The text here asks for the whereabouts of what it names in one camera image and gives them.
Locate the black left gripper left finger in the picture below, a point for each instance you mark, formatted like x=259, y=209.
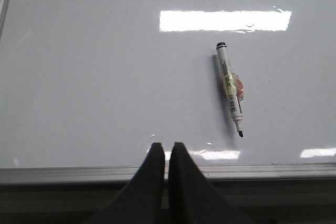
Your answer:
x=140, y=200

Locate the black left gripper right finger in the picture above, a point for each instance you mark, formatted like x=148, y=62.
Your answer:
x=192, y=198

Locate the white whiteboard marker with tape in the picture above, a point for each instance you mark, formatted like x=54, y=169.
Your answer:
x=232, y=86

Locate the white whiteboard with metal frame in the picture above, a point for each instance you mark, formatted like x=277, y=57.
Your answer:
x=88, y=85

